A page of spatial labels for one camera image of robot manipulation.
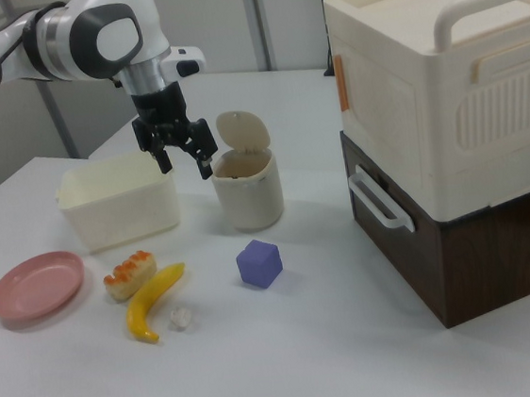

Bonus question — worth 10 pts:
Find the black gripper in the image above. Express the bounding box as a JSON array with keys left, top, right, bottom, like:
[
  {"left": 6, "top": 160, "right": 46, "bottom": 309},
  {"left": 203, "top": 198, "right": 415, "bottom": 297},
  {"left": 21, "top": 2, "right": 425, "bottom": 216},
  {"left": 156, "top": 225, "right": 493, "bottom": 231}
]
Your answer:
[{"left": 128, "top": 78, "right": 223, "bottom": 188}]

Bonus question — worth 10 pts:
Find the beige trash can with lid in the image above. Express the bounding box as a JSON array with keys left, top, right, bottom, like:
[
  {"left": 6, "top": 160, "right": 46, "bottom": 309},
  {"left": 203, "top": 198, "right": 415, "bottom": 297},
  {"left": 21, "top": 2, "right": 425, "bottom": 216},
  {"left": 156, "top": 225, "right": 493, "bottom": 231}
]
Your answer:
[{"left": 203, "top": 106, "right": 287, "bottom": 236}]

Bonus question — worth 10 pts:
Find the white rectangular plastic container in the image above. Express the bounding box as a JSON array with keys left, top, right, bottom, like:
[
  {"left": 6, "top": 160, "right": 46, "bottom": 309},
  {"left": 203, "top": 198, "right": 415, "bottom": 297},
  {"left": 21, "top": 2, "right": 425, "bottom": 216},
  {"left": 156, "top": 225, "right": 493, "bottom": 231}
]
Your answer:
[{"left": 51, "top": 146, "right": 186, "bottom": 257}]

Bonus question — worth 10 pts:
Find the toy salmon roe sushi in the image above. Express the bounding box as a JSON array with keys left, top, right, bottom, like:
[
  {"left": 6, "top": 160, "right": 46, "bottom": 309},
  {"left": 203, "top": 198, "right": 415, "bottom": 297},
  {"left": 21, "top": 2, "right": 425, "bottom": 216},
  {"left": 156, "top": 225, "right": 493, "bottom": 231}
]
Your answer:
[{"left": 99, "top": 249, "right": 161, "bottom": 304}]

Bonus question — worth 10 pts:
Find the purple cube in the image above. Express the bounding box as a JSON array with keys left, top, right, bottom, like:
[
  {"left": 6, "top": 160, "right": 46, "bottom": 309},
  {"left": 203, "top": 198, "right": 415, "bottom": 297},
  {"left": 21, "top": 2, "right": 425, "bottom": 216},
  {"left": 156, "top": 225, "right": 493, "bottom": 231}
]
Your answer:
[{"left": 234, "top": 236, "right": 286, "bottom": 292}]

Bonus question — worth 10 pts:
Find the yellow toy banana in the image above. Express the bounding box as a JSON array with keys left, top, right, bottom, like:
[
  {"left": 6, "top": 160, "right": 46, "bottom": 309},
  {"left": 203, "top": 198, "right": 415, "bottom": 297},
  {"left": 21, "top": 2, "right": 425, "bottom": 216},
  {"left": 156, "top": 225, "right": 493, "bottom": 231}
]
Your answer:
[{"left": 120, "top": 261, "right": 194, "bottom": 345}]

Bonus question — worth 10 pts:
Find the crumpled white paper ball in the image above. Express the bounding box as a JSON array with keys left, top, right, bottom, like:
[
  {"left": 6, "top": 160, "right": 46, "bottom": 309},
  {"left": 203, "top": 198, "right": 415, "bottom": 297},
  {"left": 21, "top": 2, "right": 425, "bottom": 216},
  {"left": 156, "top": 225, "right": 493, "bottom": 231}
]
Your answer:
[{"left": 168, "top": 304, "right": 195, "bottom": 333}]

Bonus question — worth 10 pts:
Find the pink plastic plate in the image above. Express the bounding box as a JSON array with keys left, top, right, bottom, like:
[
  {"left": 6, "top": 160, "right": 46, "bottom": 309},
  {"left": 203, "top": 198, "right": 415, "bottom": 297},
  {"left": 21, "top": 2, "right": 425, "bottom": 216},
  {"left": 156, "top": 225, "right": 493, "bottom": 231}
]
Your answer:
[{"left": 0, "top": 248, "right": 91, "bottom": 325}]

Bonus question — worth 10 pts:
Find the cream plastic storage box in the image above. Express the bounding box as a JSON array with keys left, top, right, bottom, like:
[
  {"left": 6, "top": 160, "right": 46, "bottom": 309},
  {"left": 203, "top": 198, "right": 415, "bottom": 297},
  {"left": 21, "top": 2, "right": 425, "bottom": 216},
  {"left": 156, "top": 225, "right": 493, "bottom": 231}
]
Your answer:
[{"left": 322, "top": 0, "right": 530, "bottom": 229}]

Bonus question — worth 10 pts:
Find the dark brown wooden box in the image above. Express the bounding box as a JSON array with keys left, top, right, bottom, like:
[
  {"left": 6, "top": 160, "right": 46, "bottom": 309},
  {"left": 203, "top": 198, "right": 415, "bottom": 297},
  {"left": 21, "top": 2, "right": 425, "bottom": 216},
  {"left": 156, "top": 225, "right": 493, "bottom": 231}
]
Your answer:
[{"left": 339, "top": 111, "right": 530, "bottom": 339}]

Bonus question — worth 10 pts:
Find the grey partition post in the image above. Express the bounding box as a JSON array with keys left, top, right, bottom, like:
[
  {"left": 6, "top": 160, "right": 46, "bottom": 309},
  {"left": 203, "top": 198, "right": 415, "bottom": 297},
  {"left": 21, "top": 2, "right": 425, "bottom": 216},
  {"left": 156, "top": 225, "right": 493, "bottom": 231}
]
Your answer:
[{"left": 255, "top": 0, "right": 280, "bottom": 73}]

